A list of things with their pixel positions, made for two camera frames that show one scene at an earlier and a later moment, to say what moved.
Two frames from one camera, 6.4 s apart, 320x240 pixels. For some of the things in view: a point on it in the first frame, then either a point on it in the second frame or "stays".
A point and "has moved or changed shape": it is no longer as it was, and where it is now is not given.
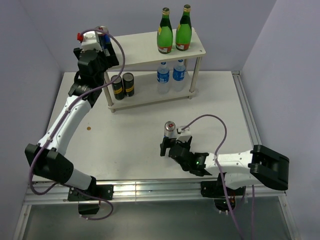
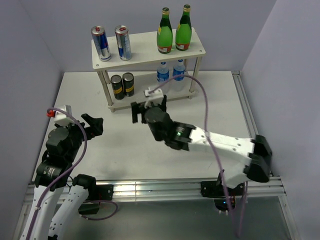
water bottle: (163, 79) stays
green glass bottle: (184, 32) stays
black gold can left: (118, 88) stays
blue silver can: (170, 130) has moved or changed shape
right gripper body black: (168, 142) -> (137, 108)
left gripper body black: (107, 61) -> (76, 131)
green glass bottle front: (165, 36) stays
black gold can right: (128, 83) stays
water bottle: (178, 76) stays
